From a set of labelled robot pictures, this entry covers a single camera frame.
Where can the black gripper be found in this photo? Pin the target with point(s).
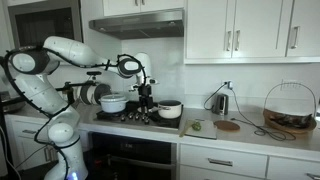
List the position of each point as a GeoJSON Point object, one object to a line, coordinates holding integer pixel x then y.
{"type": "Point", "coordinates": [145, 91]}

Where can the silver stove knob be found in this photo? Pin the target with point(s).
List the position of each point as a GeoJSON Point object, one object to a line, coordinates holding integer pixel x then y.
{"type": "Point", "coordinates": [130, 116]}
{"type": "Point", "coordinates": [136, 116]}
{"type": "Point", "coordinates": [147, 121]}
{"type": "Point", "coordinates": [143, 117]}
{"type": "Point", "coordinates": [123, 117]}

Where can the grey round pan lid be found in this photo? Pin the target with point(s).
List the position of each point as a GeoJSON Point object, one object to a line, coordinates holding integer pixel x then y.
{"type": "Point", "coordinates": [154, 109]}

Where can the black cast iron grate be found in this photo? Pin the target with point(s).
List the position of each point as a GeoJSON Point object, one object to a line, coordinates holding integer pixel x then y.
{"type": "Point", "coordinates": [166, 121]}
{"type": "Point", "coordinates": [106, 115]}

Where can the white saucepan dark inside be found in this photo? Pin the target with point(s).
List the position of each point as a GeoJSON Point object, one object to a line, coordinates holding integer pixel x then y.
{"type": "Point", "coordinates": [170, 111]}

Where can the stainless steel gas cooktop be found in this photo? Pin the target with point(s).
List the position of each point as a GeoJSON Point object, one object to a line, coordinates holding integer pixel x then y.
{"type": "Point", "coordinates": [166, 126]}

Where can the white dutch oven pot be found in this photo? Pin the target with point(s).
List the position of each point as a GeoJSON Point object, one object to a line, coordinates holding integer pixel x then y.
{"type": "Point", "coordinates": [113, 106]}

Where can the white dutch oven lid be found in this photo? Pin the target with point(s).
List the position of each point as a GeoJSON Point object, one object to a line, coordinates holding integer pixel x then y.
{"type": "Point", "coordinates": [113, 97]}

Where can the black built-in oven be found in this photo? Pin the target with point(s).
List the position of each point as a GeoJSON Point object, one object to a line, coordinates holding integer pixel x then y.
{"type": "Point", "coordinates": [133, 150]}

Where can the wooden utensil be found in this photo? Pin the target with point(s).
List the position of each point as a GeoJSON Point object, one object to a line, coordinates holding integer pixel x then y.
{"type": "Point", "coordinates": [185, 130]}

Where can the green pepper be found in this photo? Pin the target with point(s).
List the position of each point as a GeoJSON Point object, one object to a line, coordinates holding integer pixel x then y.
{"type": "Point", "coordinates": [196, 126]}

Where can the grey cutting board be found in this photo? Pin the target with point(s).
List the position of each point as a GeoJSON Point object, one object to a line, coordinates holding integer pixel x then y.
{"type": "Point", "coordinates": [207, 130]}

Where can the wide white drawer front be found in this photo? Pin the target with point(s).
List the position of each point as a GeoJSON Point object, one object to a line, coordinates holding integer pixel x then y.
{"type": "Point", "coordinates": [200, 156]}

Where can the silver electric kettle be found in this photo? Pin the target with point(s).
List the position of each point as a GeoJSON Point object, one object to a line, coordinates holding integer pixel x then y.
{"type": "Point", "coordinates": [220, 105]}

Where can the black boom rod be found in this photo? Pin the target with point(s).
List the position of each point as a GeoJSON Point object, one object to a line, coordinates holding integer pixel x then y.
{"type": "Point", "coordinates": [66, 88]}

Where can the stainless steel range hood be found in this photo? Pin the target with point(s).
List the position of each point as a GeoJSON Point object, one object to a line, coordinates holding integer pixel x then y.
{"type": "Point", "coordinates": [140, 25]}

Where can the round cork trivet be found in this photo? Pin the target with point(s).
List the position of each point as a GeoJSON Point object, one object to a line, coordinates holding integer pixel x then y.
{"type": "Point", "coordinates": [226, 126]}

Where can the white base cabinet door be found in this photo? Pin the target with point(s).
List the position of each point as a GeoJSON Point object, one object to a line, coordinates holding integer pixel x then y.
{"type": "Point", "coordinates": [30, 153]}

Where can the stainless steel microwave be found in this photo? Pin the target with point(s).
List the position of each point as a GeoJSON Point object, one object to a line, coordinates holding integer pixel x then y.
{"type": "Point", "coordinates": [43, 23]}

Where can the dark produce pile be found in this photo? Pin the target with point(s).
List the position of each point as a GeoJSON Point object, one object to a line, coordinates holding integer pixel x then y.
{"type": "Point", "coordinates": [295, 120]}

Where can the white wall power outlet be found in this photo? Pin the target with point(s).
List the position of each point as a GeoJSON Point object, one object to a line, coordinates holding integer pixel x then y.
{"type": "Point", "coordinates": [225, 83]}

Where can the white wall switch plate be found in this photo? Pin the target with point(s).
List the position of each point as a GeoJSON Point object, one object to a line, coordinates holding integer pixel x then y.
{"type": "Point", "coordinates": [290, 84]}

